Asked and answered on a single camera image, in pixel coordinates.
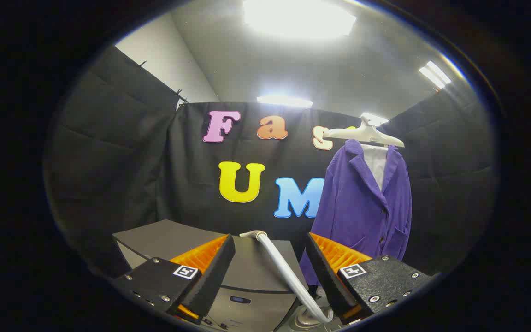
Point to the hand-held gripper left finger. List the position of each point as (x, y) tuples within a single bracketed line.
[(210, 281)]

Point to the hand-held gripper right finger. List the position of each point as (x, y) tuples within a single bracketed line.
[(330, 281)]

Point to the white shirt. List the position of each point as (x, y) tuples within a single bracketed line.
[(378, 166)]

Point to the white clothes hanger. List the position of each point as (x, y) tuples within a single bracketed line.
[(362, 133)]

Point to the grey cabinet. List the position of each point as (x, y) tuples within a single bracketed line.
[(173, 237)]

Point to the black backdrop cloth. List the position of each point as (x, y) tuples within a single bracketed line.
[(122, 161)]

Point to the large square ceiling light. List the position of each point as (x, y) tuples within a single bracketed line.
[(297, 18)]

